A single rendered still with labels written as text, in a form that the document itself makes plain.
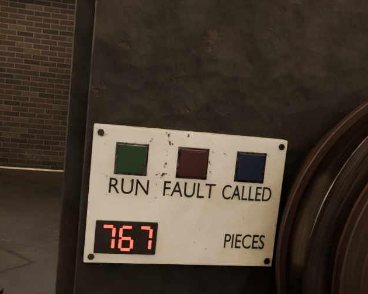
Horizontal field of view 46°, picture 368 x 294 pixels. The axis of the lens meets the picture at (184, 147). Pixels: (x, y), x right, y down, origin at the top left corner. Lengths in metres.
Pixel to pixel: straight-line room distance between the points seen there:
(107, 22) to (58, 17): 6.04
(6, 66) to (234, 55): 6.12
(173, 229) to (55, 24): 6.10
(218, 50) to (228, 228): 0.24
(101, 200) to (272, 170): 0.23
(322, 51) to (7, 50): 6.16
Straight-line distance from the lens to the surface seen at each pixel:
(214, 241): 0.61
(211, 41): 0.59
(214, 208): 0.59
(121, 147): 0.55
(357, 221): 0.50
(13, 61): 6.63
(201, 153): 0.57
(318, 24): 0.65
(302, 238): 0.53
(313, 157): 0.55
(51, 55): 6.56
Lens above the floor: 1.29
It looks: 7 degrees down
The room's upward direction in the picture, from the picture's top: 6 degrees clockwise
